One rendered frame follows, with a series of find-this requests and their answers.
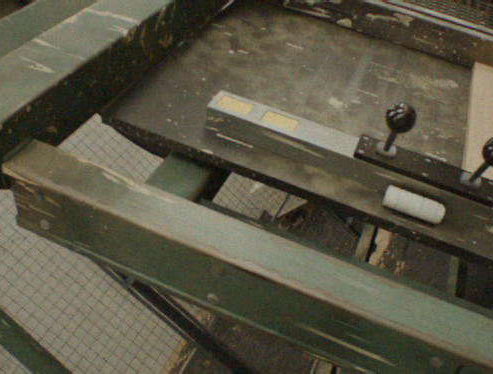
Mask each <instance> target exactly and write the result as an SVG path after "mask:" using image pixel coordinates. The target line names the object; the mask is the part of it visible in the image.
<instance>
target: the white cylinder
mask: <svg viewBox="0 0 493 374"><path fill-rule="evenodd" d="M382 205H383V206H385V207H388V208H391V209H394V210H396V211H399V212H402V213H405V214H407V215H410V216H412V217H417V218H418V219H420V220H422V221H425V222H428V223H433V224H435V225H436V224H437V223H438V224H440V223H441V221H442V219H443V217H444V214H445V208H443V205H441V204H438V202H435V201H432V200H429V199H426V198H422V196H419V195H416V194H414V193H413V194H412V193H411V192H408V191H405V190H400V188H397V187H394V186H391V185H390V186H389V187H388V188H387V190H386V193H385V195H384V198H383V201H382Z"/></svg>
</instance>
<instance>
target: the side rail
mask: <svg viewBox="0 0 493 374"><path fill-rule="evenodd" d="M2 168H3V172H4V174H5V175H6V176H8V178H9V182H10V186H11V190H12V194H13V198H14V201H15V205H16V209H17V212H18V213H17V214H16V216H15V219H16V223H17V225H18V226H20V227H22V228H24V229H26V230H28V231H30V232H32V233H35V234H37V235H39V236H41V237H44V238H46V239H48V240H50V241H52V242H54V243H56V244H59V245H61V246H63V247H65V248H66V249H68V250H70V251H72V252H75V253H77V254H79V255H82V256H84V257H85V258H87V259H90V260H92V261H94V262H96V263H99V264H101V265H103V266H106V267H108V268H110V269H112V270H115V271H117V272H119V273H122V274H124V275H126V276H128V277H131V278H133V279H135V280H138V281H140V282H142V283H144V284H147V285H149V286H151V287H154V288H156V289H158V290H160V291H163V292H165V293H167V294H170V295H172V296H174V297H176V298H179V299H181V300H183V301H185V302H188V303H190V304H192V305H195V306H197V307H199V308H201V309H204V310H206V311H208V312H211V313H213V314H215V315H217V316H220V317H222V318H224V319H227V320H229V321H231V322H233V323H236V324H238V325H240V326H243V327H245V328H247V329H249V330H252V331H254V332H256V333H258V334H261V335H263V336H265V337H268V338H270V339H272V340H274V341H277V342H279V343H281V344H284V345H286V346H288V347H290V348H293V349H297V350H300V351H302V352H304V353H306V354H309V355H311V356H313V357H316V358H318V359H320V360H322V361H325V362H326V363H328V364H331V365H333V366H337V367H340V368H342V369H344V370H346V371H349V372H351V373H353V374H493V320H491V319H490V318H487V317H485V316H482V315H480V314H477V313H476V312H473V311H468V310H466V309H463V308H461V307H459V306H457V305H454V304H451V303H449V302H446V301H444V300H442V299H437V298H435V297H432V296H430V295H427V294H425V293H423V292H421V291H418V290H416V289H413V288H411V287H408V286H405V285H403V284H400V283H398V282H397V283H395V282H394V281H391V280H389V279H386V278H384V277H381V276H379V275H376V274H374V273H371V272H369V271H366V270H364V269H361V268H358V267H356V266H353V265H351V264H348V263H346V262H343V261H341V260H338V259H337V258H334V257H332V256H329V255H327V254H324V253H322V252H319V251H317V250H314V249H311V248H309V247H306V246H304V245H301V244H298V243H295V242H293V241H290V240H288V239H285V238H283V237H280V236H278V235H275V234H273V233H270V232H268V231H265V230H262V229H260V228H257V227H255V226H252V225H250V224H247V223H245V222H242V221H240V220H237V219H235V218H232V217H230V216H227V215H225V214H222V213H219V212H217V211H214V210H212V209H209V208H207V207H203V206H201V205H198V204H196V203H193V202H191V201H188V200H186V199H183V198H181V197H178V196H176V195H173V194H170V193H168V192H165V191H163V190H160V189H158V188H155V187H153V186H150V185H148V184H145V183H143V182H140V181H138V180H135V179H133V178H130V177H128V176H125V175H122V174H120V173H117V172H115V171H113V170H111V169H108V168H106V167H103V166H101V165H98V164H96V163H93V162H91V161H88V160H86V159H83V158H81V157H78V156H75V155H73V154H71V153H69V152H66V151H64V150H61V149H59V148H56V147H54V146H51V145H49V144H47V143H45V142H42V141H40V140H37V139H33V140H32V141H31V142H30V143H29V144H27V145H26V147H24V148H23V149H22V150H21V151H19V152H18V153H17V154H15V155H14V156H13V157H12V158H10V159H9V160H8V161H7V162H6V163H5V162H4V163H3V165H2Z"/></svg>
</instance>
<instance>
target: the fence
mask: <svg viewBox="0 0 493 374"><path fill-rule="evenodd" d="M224 96H227V97H230V98H233V99H236V100H239V101H241V102H244V103H247V104H250V105H253V106H254V108H253V109H252V111H251V112H250V113H249V115H248V116H246V115H244V114H241V113H238V112H235V111H232V110H229V109H227V108H224V107H221V106H218V105H217V104H218V103H219V102H220V100H221V99H222V98H223V97H224ZM267 111H270V112H273V113H276V114H279V115H282V116H285V117H287V118H290V119H293V120H296V121H298V124H297V126H296V127H295V129H294V131H293V132H292V131H289V130H286V129H283V128H280V127H278V126H275V125H272V124H269V123H266V122H263V121H261V119H262V117H263V116H264V115H265V113H266V112H267ZM206 128H209V129H212V130H214V131H217V132H220V133H223V134H225V135H228V136H231V137H234V138H236V139H239V140H242V141H245V142H247V143H250V144H253V145H256V146H258V147H261V148H264V149H267V150H269V151H272V152H275V153H278V154H280V155H283V156H285V157H286V158H290V159H292V160H295V161H298V162H301V163H303V164H306V165H309V166H312V167H314V168H317V169H320V170H323V171H325V172H328V173H331V174H334V175H336V176H339V177H342V178H345V179H347V180H350V181H353V182H356V183H358V184H361V185H364V186H367V187H369V188H372V189H375V190H378V191H380V192H382V193H386V190H387V188H388V187H389V186H390V185H391V186H394V187H397V188H400V190H405V191H408V192H411V193H412V194H413V193H414V194H416V195H419V196H422V198H426V199H429V200H432V201H435V202H438V204H441V205H443V208H445V214H444V215H445V216H446V217H449V218H452V219H455V220H460V221H463V222H465V223H467V224H470V225H473V226H476V227H478V228H481V229H483V230H486V231H488V232H491V233H493V207H489V206H484V205H482V204H479V203H476V202H473V201H471V200H468V199H466V198H463V197H460V196H457V195H455V194H452V193H449V192H447V191H444V190H442V189H439V188H436V187H433V186H430V185H427V184H425V183H422V182H420V181H417V180H414V179H411V178H409V177H406V176H403V175H400V174H397V173H394V172H392V171H389V170H386V169H383V168H380V167H378V166H376V165H373V164H370V163H367V162H364V161H362V160H359V159H356V158H354V157H353V155H354V152H355V150H356V147H357V145H358V142H359V140H360V139H359V138H356V137H353V136H350V135H347V134H346V133H344V132H342V131H339V130H336V129H333V128H330V127H327V126H324V125H321V124H318V123H316V122H313V121H310V120H307V119H304V118H300V117H297V116H294V115H291V114H289V113H286V112H283V111H280V110H277V109H274V108H271V107H268V106H265V105H262V104H260V103H257V102H254V101H251V100H248V99H245V98H242V97H239V96H236V95H234V94H231V93H228V92H225V91H222V90H221V91H220V92H219V93H218V95H217V96H216V97H215V98H214V99H213V100H212V101H211V102H210V104H209V105H208V106H207V116H206Z"/></svg>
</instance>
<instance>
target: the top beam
mask: <svg viewBox="0 0 493 374"><path fill-rule="evenodd" d="M231 1H232V0H99V1H97V2H96V3H94V4H92V5H90V6H88V7H87V8H85V9H83V10H81V11H80V12H78V13H77V14H75V15H74V16H72V17H70V18H68V19H66V20H65V21H63V22H61V23H59V24H58V25H56V26H54V27H52V28H51V29H49V30H47V31H45V32H43V34H41V35H39V36H37V37H36V38H34V39H32V40H30V41H29V42H27V43H25V44H23V45H22V46H20V47H19V48H17V49H16V50H14V51H13V52H12V53H10V54H8V55H6V56H5V57H3V58H1V59H0V190H4V191H7V190H9V189H10V188H11V186H10V182H9V178H8V176H6V175H5V174H4V172H3V168H2V165H3V163H4V162H3V161H2V158H3V157H4V156H5V155H6V154H7V153H8V152H9V151H11V150H12V149H13V148H15V147H16V146H17V145H18V144H20V143H21V142H22V141H24V140H25V139H26V138H27V137H28V136H31V137H32V138H33V139H37V140H40V141H42V142H45V143H47V144H49V145H51V146H54V147H56V148H57V147H58V146H59V145H60V144H62V143H63V142H64V141H65V140H66V139H68V138H69V137H70V136H71V135H72V134H73V133H75V132H76V131H77V130H78V128H80V127H81V126H82V125H83V124H84V123H86V122H87V121H88V120H89V119H90V118H91V117H93V116H94V115H95V114H96V113H97V112H99V111H100V110H101V109H102V108H103V107H105V106H106V105H107V104H108V103H109V102H111V101H112V100H113V99H114V98H115V97H116V96H118V95H119V94H120V93H121V92H122V91H124V90H125V89H126V88H127V87H128V86H130V85H131V84H132V83H133V82H134V81H135V80H137V79H138V78H139V77H140V76H141V75H143V74H144V73H145V72H146V71H147V70H149V69H150V68H151V67H152V66H153V65H154V64H156V63H157V62H158V61H159V60H160V59H162V58H163V57H164V56H165V55H166V54H168V53H169V52H170V51H171V50H172V49H174V48H175V47H176V46H177V45H178V44H179V43H181V42H182V41H183V40H184V39H185V38H187V37H188V36H189V35H190V34H191V33H193V32H194V31H195V30H196V29H197V28H198V27H200V26H201V25H202V24H203V23H204V22H206V21H207V20H208V19H209V18H210V17H212V16H213V15H214V14H215V13H216V12H217V11H219V10H220V9H221V8H222V7H223V6H225V5H226V4H227V3H229V2H231Z"/></svg>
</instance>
